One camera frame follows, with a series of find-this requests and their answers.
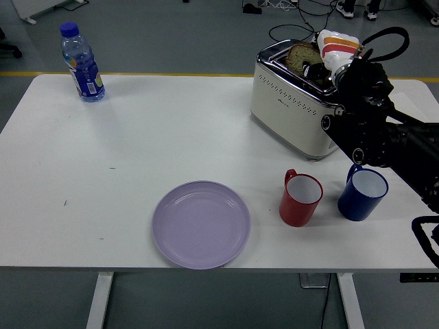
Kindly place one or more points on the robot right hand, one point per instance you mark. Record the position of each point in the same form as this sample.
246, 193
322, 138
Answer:
337, 51

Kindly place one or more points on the slice of bread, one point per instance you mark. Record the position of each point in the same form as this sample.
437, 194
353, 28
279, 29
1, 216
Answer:
296, 56

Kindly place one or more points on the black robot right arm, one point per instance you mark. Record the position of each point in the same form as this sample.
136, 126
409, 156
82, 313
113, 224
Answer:
370, 113

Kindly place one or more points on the purple round plate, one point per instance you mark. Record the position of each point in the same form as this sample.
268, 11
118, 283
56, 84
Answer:
200, 226

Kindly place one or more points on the person's shoe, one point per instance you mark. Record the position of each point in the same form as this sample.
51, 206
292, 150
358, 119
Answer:
372, 10
344, 9

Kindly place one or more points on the cream and chrome toaster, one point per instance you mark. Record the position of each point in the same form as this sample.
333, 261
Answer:
291, 113

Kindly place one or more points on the black power adapter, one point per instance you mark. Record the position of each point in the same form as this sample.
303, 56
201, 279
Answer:
252, 9

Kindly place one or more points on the blue mug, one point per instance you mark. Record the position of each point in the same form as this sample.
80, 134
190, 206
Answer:
355, 207

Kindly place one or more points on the red mug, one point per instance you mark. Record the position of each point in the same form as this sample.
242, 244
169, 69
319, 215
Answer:
295, 212

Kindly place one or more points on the black table control panel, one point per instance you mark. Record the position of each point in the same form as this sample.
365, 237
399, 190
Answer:
418, 278

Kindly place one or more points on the white table leg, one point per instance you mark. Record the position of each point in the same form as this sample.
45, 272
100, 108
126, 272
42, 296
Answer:
350, 301
99, 301

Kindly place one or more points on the blue-capped plastic water bottle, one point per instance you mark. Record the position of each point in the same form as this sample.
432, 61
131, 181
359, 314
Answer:
84, 75

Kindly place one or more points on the white furniture base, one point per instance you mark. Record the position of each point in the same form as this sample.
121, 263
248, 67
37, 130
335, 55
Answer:
34, 8

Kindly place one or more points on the black office chair base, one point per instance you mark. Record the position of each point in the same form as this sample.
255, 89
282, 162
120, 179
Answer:
12, 49

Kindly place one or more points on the clear bracket under table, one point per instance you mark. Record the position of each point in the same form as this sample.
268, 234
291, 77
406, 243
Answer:
310, 281

